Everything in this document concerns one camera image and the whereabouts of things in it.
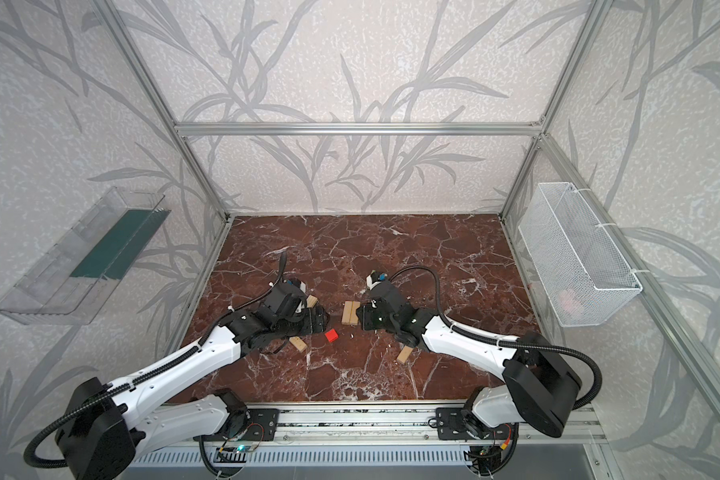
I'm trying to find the natural wood block top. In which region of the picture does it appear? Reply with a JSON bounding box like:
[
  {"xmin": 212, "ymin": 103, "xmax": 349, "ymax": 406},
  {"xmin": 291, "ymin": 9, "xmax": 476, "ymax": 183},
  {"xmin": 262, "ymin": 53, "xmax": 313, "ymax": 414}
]
[{"xmin": 341, "ymin": 301, "xmax": 357, "ymax": 325}]

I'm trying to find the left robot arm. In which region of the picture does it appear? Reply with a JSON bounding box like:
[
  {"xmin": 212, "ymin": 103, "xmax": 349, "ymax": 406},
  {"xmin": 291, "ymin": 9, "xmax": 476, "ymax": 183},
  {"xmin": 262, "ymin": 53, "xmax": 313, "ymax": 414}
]
[{"xmin": 23, "ymin": 279, "xmax": 329, "ymax": 479}]

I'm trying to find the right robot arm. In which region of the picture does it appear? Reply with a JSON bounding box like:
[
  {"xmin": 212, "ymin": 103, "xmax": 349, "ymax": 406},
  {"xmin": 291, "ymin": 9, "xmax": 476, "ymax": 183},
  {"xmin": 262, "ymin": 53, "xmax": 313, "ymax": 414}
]
[{"xmin": 357, "ymin": 273, "xmax": 603, "ymax": 439}]

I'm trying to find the red cube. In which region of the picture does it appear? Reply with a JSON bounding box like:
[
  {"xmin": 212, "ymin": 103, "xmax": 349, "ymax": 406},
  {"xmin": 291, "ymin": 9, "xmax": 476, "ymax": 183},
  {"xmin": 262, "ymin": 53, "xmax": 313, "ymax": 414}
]
[{"xmin": 324, "ymin": 329, "xmax": 339, "ymax": 343}]

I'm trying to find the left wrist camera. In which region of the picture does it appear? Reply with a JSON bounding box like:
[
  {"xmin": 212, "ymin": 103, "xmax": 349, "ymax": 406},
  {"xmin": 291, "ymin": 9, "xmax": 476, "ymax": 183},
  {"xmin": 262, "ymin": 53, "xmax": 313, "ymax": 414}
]
[{"xmin": 285, "ymin": 277, "xmax": 307, "ymax": 292}]

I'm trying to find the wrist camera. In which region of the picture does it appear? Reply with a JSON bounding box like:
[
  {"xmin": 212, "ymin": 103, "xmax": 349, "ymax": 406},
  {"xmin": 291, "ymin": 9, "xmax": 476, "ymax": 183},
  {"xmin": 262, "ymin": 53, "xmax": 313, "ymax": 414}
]
[
  {"xmin": 366, "ymin": 271, "xmax": 388, "ymax": 290},
  {"xmin": 285, "ymin": 277, "xmax": 307, "ymax": 292}
]

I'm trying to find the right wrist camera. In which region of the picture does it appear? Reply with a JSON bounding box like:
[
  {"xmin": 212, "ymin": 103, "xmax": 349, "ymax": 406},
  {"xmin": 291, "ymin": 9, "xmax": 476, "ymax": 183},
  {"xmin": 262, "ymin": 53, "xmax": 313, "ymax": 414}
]
[{"xmin": 366, "ymin": 271, "xmax": 388, "ymax": 290}]

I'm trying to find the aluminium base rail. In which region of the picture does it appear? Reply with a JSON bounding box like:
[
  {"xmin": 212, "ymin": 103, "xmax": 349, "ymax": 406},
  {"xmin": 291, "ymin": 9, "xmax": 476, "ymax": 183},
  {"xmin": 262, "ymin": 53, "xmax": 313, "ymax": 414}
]
[{"xmin": 98, "ymin": 400, "xmax": 608, "ymax": 448}]

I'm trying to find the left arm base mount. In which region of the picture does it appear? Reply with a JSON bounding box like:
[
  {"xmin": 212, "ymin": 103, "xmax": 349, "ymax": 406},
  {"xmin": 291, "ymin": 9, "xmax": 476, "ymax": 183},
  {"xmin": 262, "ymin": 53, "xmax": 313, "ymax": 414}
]
[{"xmin": 218, "ymin": 408, "xmax": 280, "ymax": 442}]

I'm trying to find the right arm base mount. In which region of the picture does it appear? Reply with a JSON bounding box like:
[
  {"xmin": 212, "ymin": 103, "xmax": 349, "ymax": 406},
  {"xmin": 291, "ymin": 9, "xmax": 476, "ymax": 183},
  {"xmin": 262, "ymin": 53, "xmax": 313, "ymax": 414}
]
[{"xmin": 427, "ymin": 407, "xmax": 515, "ymax": 443}]

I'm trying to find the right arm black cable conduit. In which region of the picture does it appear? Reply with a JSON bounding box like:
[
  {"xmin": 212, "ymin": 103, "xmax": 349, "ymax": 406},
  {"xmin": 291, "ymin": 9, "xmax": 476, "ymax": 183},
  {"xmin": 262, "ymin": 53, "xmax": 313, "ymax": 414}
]
[{"xmin": 389, "ymin": 265, "xmax": 604, "ymax": 410}]

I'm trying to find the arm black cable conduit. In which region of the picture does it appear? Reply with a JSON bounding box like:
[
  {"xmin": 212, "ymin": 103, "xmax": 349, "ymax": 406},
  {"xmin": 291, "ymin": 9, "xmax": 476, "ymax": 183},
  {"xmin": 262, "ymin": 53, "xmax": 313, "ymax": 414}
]
[
  {"xmin": 22, "ymin": 251, "xmax": 289, "ymax": 469},
  {"xmin": 389, "ymin": 265, "xmax": 604, "ymax": 410}
]

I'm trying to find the aluminium frame crossbar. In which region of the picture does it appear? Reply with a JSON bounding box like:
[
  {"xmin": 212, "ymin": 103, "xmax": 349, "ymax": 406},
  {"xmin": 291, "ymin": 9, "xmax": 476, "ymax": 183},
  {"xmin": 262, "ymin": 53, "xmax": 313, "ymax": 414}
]
[{"xmin": 175, "ymin": 122, "xmax": 541, "ymax": 137}]

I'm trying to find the white wire wall basket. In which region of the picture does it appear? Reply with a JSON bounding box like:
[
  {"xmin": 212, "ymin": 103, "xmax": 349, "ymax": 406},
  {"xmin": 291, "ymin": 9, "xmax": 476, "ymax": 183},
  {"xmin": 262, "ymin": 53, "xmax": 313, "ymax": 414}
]
[{"xmin": 519, "ymin": 182, "xmax": 643, "ymax": 327}]

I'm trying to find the clear plastic wall bin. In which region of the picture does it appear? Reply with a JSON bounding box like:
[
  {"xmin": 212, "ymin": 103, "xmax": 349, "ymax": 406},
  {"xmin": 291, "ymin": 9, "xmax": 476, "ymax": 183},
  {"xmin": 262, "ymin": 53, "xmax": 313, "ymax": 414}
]
[{"xmin": 0, "ymin": 187, "xmax": 171, "ymax": 325}]

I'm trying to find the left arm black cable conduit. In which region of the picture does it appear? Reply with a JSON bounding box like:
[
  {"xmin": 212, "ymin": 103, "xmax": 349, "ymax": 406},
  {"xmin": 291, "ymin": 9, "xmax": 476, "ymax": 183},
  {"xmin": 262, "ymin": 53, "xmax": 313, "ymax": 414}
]
[{"xmin": 22, "ymin": 251, "xmax": 289, "ymax": 469}]

